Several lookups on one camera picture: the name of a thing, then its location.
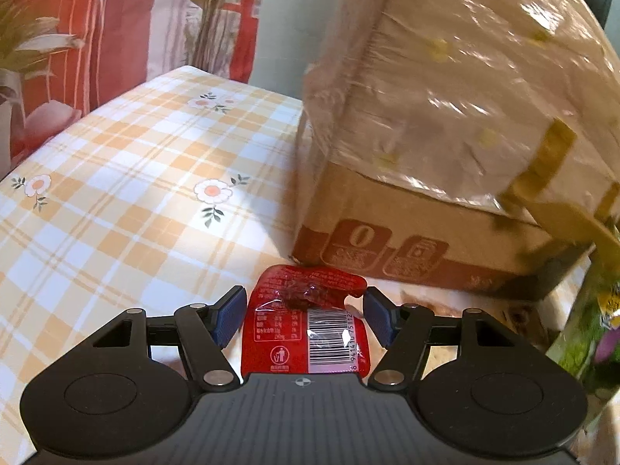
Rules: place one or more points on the checkered floral tablecloth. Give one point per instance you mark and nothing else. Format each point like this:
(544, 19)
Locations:
(121, 193)

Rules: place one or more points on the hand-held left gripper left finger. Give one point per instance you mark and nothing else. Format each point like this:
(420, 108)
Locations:
(230, 315)

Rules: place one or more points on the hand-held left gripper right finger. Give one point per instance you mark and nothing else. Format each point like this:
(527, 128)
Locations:
(378, 317)

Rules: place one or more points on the red snack packet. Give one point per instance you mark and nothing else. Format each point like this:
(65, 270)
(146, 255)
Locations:
(281, 334)

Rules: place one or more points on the plastic-lined cardboard box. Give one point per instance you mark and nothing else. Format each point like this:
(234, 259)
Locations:
(436, 106)

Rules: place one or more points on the green rice cracker packet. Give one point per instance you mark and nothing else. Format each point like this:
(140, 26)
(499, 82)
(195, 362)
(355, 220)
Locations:
(591, 329)

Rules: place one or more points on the printed wall backdrop cloth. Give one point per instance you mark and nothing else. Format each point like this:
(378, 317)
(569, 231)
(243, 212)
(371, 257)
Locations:
(121, 19)

